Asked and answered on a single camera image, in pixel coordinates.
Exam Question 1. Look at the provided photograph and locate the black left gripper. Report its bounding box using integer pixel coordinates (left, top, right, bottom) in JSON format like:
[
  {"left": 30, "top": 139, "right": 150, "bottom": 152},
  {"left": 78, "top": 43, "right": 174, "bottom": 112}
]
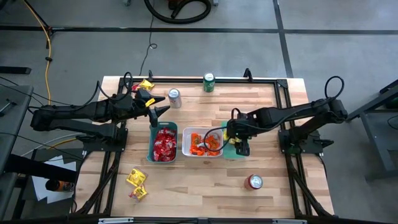
[{"left": 122, "top": 88, "right": 172, "bottom": 128}]

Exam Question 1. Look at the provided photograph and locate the dark teal plastic bin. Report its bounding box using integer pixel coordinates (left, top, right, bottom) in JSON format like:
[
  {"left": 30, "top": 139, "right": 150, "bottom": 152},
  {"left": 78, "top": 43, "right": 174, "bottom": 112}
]
[{"left": 146, "top": 121, "right": 178, "bottom": 164}]

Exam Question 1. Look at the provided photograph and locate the silver soda can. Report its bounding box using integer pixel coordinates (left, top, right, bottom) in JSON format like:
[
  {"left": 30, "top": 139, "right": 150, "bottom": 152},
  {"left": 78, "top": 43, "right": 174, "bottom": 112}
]
[{"left": 167, "top": 88, "right": 182, "bottom": 109}]

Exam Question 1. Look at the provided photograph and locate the translucent aqua plastic bin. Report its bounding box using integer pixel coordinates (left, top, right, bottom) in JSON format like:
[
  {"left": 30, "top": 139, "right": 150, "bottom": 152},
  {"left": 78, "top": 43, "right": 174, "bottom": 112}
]
[{"left": 221, "top": 121, "right": 249, "bottom": 159}]

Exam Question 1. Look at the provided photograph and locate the white plastic bin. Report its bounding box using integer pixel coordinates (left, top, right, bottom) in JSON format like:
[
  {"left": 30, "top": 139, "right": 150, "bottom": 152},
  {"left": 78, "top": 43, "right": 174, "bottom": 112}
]
[{"left": 182, "top": 126, "right": 224, "bottom": 157}]

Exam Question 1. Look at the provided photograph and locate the red soda can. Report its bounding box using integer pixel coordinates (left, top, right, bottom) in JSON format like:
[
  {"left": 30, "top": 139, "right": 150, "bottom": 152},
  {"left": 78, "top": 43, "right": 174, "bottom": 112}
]
[{"left": 244, "top": 174, "right": 264, "bottom": 191}]

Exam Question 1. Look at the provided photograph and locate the green soda can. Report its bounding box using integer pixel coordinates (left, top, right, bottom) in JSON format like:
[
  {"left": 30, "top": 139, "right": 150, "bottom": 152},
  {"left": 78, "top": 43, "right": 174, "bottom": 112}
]
[{"left": 203, "top": 72, "right": 216, "bottom": 93}]

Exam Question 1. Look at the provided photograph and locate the dark orange bottle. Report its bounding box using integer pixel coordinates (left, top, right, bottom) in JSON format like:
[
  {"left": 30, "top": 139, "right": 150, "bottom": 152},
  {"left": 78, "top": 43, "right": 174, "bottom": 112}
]
[{"left": 45, "top": 179, "right": 76, "bottom": 193}]

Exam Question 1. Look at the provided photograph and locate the black side table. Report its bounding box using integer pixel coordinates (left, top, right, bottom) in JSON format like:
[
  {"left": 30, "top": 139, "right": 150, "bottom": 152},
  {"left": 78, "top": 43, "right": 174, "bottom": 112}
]
[{"left": 346, "top": 79, "right": 398, "bottom": 181}]

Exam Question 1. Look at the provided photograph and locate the black flat bar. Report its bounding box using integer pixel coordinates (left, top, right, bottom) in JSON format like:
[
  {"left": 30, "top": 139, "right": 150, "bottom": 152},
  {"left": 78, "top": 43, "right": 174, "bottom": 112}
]
[{"left": 0, "top": 66, "right": 32, "bottom": 75}]

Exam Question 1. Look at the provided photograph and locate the white paper sheet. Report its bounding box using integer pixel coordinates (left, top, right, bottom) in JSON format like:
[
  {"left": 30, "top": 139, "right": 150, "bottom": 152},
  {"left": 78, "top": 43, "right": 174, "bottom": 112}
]
[{"left": 30, "top": 154, "right": 78, "bottom": 205}]

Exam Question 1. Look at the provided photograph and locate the grey side table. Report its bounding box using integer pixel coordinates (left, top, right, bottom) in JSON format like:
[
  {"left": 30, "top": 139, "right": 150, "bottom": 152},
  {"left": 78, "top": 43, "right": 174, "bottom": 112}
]
[{"left": 0, "top": 83, "right": 34, "bottom": 218}]

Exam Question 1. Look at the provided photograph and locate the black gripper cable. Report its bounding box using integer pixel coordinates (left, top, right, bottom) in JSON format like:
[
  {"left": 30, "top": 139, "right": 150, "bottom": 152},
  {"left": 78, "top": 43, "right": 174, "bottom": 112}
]
[{"left": 203, "top": 107, "right": 241, "bottom": 154}]

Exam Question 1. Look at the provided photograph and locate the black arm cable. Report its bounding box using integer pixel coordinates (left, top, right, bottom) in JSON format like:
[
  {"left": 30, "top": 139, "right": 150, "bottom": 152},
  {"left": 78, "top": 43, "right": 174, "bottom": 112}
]
[
  {"left": 324, "top": 75, "right": 345, "bottom": 100},
  {"left": 79, "top": 71, "right": 134, "bottom": 108}
]

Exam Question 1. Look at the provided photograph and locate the black aluminium table frame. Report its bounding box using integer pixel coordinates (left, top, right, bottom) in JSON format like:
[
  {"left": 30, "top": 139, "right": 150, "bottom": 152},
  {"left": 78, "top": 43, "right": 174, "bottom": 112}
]
[{"left": 73, "top": 68, "right": 335, "bottom": 218}]

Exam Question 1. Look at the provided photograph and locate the thin black cable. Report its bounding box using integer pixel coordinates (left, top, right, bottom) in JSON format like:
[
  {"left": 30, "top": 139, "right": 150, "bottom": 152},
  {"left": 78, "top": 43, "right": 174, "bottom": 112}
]
[{"left": 138, "top": 0, "right": 159, "bottom": 77}]

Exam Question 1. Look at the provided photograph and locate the thick black hose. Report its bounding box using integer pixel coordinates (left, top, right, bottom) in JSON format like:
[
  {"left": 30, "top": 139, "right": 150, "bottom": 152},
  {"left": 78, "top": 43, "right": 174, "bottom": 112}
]
[{"left": 144, "top": 0, "right": 212, "bottom": 25}]

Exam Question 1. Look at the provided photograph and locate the yellow cable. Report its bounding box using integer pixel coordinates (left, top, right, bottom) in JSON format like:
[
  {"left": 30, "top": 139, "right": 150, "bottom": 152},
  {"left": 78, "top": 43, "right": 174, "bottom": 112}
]
[
  {"left": 46, "top": 136, "right": 79, "bottom": 151},
  {"left": 23, "top": 0, "right": 53, "bottom": 105}
]

